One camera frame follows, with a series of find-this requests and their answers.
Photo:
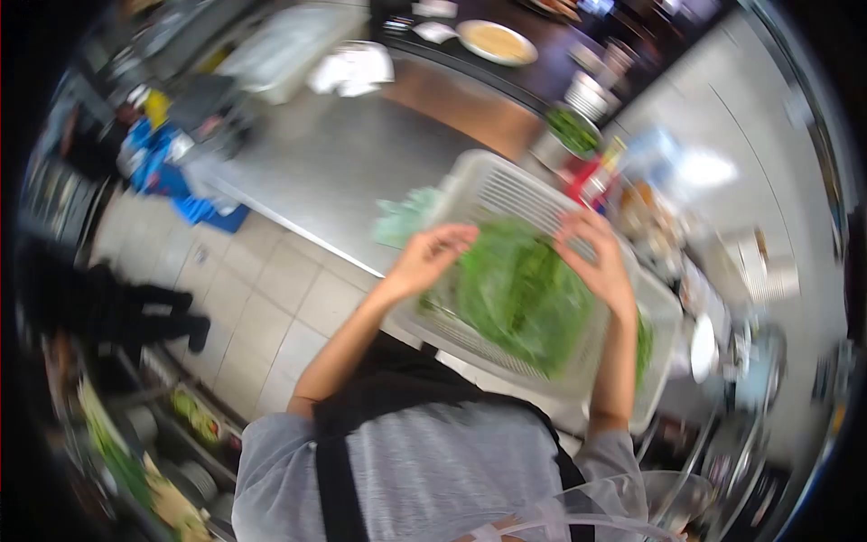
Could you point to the loose green leaves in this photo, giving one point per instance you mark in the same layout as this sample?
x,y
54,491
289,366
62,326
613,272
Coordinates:
x,y
643,349

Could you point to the white plastic tub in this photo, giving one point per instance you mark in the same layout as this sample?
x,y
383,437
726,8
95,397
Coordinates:
x,y
291,51

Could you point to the stack of white plates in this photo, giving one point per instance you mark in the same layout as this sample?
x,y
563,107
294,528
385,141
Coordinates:
x,y
590,96

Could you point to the person's left fingers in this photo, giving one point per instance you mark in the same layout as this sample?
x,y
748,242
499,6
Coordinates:
x,y
457,237

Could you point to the person's right fingers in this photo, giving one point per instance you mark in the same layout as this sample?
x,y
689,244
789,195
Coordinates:
x,y
582,230

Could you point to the person's left hand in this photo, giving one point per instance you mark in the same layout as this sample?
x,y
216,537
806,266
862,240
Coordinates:
x,y
423,261

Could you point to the white crumpled cloth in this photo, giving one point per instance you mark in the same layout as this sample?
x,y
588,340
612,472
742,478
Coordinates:
x,y
352,68

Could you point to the person's body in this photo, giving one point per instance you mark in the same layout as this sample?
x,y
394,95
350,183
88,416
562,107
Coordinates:
x,y
433,467

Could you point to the blue cloth heap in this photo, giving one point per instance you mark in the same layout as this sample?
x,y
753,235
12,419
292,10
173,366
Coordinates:
x,y
159,169

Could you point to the white plastic slatted basket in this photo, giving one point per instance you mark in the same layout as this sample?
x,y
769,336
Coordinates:
x,y
504,190

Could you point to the small white plate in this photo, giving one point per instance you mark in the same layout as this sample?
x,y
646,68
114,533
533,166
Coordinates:
x,y
703,349

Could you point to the pale green cloth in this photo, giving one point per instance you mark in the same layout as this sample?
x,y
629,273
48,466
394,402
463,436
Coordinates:
x,y
406,217

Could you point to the shelf with vegetables and pans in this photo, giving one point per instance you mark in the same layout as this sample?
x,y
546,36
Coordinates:
x,y
149,461

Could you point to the clear bag of green leaves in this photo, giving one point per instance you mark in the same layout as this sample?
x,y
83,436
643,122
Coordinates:
x,y
521,298

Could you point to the steel bowl of green vegetables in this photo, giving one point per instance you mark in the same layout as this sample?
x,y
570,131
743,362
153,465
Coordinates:
x,y
574,132

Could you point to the white plate with yellow food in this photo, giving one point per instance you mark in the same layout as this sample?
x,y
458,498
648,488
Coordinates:
x,y
498,42

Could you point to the person's right hand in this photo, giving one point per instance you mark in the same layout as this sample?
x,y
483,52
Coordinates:
x,y
605,267

